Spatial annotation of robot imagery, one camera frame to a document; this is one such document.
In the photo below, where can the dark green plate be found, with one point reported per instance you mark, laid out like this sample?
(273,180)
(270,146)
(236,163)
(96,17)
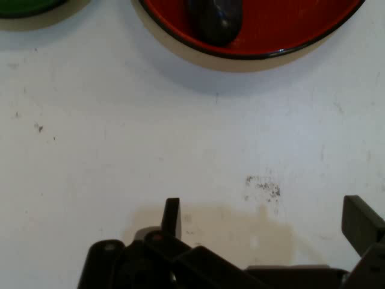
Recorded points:
(24,7)

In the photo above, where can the dark purple toy eggplant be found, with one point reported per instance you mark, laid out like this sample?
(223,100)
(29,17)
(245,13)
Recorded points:
(216,21)

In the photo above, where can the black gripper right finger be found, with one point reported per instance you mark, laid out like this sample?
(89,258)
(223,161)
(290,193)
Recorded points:
(361,228)

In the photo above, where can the red plate with black rim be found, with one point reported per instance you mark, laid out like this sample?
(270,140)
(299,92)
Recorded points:
(285,27)

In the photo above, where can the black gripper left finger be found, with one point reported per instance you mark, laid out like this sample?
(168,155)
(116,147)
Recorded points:
(171,216)

